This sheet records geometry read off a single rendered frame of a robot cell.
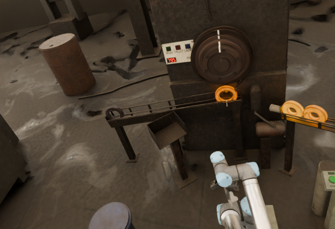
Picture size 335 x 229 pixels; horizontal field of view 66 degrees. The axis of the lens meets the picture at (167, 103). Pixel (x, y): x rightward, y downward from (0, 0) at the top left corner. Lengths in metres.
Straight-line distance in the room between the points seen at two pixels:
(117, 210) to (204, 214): 0.75
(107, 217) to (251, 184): 1.13
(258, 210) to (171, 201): 1.27
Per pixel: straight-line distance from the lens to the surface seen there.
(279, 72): 2.27
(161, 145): 2.15
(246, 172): 1.42
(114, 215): 2.10
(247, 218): 1.75
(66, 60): 4.36
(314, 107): 2.05
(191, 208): 2.45
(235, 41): 1.94
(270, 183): 2.56
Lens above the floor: 2.08
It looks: 35 degrees down
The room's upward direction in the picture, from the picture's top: 16 degrees counter-clockwise
